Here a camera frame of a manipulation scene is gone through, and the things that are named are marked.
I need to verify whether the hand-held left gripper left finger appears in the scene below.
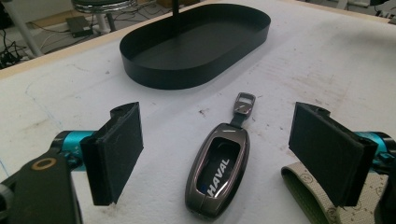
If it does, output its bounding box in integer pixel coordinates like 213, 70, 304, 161
61, 102, 145, 207

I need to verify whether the black box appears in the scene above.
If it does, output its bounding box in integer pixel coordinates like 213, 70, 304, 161
65, 15, 93, 39

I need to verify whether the chrome stool base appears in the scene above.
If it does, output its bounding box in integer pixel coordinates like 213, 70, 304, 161
71, 0, 138, 35

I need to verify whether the black oval tray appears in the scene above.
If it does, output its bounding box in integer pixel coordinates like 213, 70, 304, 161
119, 3, 272, 91

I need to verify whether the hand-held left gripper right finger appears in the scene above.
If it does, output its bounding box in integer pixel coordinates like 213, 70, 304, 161
288, 102, 396, 208

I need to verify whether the black cable bundle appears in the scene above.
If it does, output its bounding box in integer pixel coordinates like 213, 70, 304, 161
0, 29, 30, 70

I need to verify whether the grey metallic car key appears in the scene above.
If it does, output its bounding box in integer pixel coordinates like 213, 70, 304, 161
184, 91, 257, 220

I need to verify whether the white table mat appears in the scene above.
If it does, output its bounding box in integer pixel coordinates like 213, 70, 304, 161
0, 0, 396, 224

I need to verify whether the white stand leg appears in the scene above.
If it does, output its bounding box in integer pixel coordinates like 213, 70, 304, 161
2, 0, 45, 59

